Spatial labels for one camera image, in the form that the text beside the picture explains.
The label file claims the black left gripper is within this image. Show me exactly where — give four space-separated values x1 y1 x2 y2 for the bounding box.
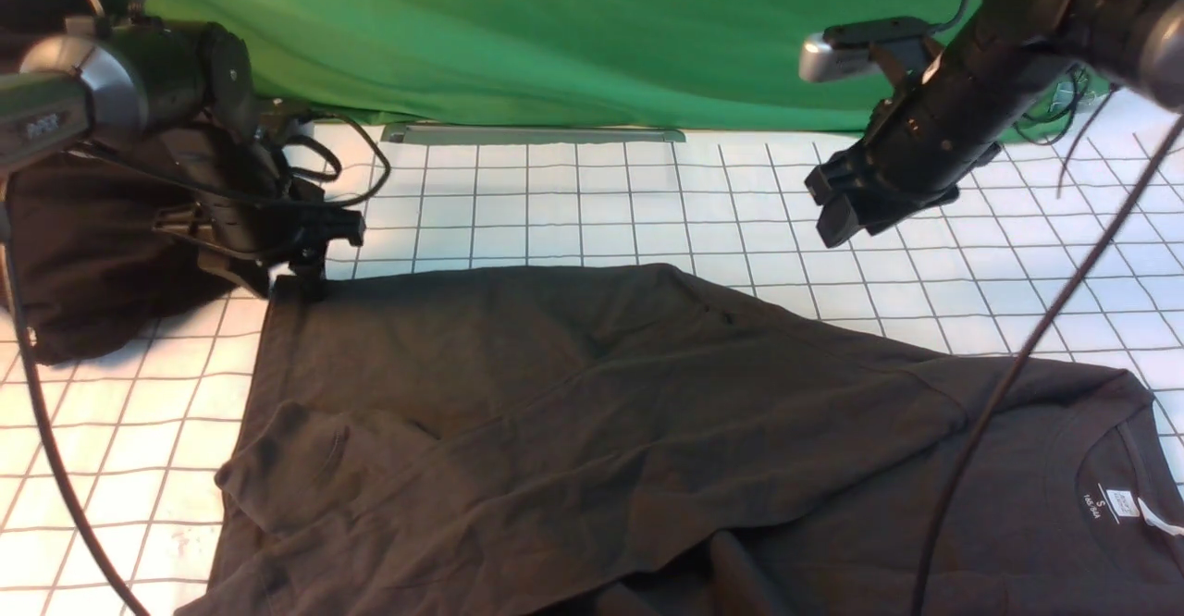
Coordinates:
153 122 366 302

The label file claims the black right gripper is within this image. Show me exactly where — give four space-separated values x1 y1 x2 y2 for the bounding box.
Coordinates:
805 18 1072 249

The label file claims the dark gray long-sleeve top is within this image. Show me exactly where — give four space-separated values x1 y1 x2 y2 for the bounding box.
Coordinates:
176 263 1184 616

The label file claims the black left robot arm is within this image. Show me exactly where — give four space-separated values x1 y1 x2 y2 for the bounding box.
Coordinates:
4 18 366 299

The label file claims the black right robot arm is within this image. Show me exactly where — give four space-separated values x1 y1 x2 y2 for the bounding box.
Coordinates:
799 0 1183 248

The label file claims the black garment pile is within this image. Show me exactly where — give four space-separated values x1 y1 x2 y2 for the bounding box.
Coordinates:
1 0 239 366

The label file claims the green backdrop cloth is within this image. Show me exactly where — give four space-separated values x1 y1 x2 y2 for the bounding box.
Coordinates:
144 0 960 134

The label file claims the white grid table cover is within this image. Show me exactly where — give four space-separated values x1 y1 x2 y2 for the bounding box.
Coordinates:
1 91 1183 615

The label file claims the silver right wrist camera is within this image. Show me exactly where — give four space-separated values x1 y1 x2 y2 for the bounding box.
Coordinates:
798 15 931 82

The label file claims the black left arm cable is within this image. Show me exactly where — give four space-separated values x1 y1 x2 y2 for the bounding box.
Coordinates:
0 200 154 616

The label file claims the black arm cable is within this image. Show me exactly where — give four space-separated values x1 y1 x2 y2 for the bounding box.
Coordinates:
910 113 1184 616
0 200 154 616

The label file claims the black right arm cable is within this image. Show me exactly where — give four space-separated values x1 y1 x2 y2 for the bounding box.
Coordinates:
910 113 1184 616

